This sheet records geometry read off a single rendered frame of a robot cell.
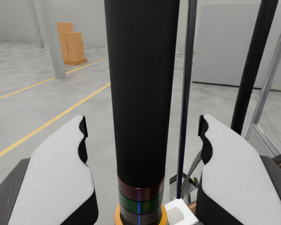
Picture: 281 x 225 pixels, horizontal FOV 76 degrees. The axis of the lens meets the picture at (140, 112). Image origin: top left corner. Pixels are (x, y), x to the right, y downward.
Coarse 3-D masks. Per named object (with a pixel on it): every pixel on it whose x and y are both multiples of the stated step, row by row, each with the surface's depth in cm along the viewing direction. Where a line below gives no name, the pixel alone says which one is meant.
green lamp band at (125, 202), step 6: (120, 192) 12; (162, 192) 13; (120, 198) 13; (126, 198) 12; (156, 198) 12; (162, 198) 13; (126, 204) 12; (132, 204) 12; (138, 204) 12; (144, 204) 12; (150, 204) 12; (156, 204) 12; (132, 210) 12; (138, 210) 12; (144, 210) 12; (150, 210) 12
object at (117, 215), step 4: (116, 208) 15; (164, 208) 15; (116, 212) 15; (164, 212) 15; (116, 216) 15; (164, 216) 15; (116, 220) 14; (120, 220) 14; (164, 220) 14; (116, 224) 14; (120, 224) 14; (160, 224) 14; (164, 224) 14
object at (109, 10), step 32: (128, 0) 7; (160, 0) 7; (128, 32) 7; (160, 32) 7; (128, 64) 8; (160, 64) 8; (128, 96) 8; (160, 96) 9; (128, 128) 9; (160, 128) 9; (128, 160) 10; (160, 160) 11; (128, 224) 13
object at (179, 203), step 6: (168, 204) 19; (174, 204) 19; (180, 204) 19; (186, 210) 18; (186, 216) 17; (192, 216) 17; (180, 222) 17; (186, 222) 17; (192, 222) 17; (198, 222) 17
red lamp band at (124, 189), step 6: (120, 180) 12; (162, 180) 12; (120, 186) 12; (126, 186) 11; (156, 186) 11; (162, 186) 12; (126, 192) 12; (132, 192) 11; (138, 192) 11; (144, 192) 11; (150, 192) 11; (156, 192) 12; (132, 198) 12; (138, 198) 12; (144, 198) 12; (150, 198) 12
